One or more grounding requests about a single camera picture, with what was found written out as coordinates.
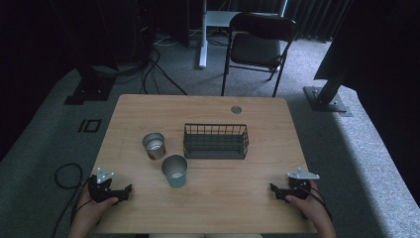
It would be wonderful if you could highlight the left hand-held gripper cable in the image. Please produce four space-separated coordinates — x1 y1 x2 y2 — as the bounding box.
69 176 95 226

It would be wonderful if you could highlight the person's right hand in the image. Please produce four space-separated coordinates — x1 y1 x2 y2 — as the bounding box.
285 189 328 229

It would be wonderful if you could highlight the large dark panel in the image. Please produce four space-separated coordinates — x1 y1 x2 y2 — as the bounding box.
313 0 420 206

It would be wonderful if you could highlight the black looped floor cable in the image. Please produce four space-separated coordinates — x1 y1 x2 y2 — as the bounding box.
51 162 88 238

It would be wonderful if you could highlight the metal stand with base plate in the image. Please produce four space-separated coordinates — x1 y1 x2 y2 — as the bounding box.
302 67 354 118

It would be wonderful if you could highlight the right hand-held gripper cable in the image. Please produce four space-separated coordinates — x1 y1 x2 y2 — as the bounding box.
301 183 334 222

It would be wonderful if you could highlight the person's left hand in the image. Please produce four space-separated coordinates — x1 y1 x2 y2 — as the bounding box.
69 188 120 233

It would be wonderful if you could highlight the teal paper cup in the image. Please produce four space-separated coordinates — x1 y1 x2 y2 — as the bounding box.
160 154 189 189

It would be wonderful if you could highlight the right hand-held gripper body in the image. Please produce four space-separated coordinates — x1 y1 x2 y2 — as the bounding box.
286 167 321 200

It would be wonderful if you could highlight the black stand with flat base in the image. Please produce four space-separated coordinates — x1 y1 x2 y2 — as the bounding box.
63 49 117 106

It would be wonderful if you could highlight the black folding chair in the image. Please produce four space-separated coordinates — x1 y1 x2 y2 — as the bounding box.
220 12 298 98

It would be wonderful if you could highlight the black wire basket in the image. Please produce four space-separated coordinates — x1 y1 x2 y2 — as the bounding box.
182 123 251 161

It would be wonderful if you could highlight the white desk frame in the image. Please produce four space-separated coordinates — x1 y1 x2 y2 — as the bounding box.
197 0 289 70

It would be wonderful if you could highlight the hand-held gripper cable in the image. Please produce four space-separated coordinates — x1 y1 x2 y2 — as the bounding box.
69 176 95 226
301 183 334 222

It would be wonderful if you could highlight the dark curtain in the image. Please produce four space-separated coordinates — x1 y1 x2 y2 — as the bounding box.
283 0 353 43

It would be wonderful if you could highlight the small steel cup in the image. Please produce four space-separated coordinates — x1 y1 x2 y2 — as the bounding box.
142 132 166 162

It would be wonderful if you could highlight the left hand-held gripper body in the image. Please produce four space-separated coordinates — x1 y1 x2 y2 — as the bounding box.
87 167 117 204

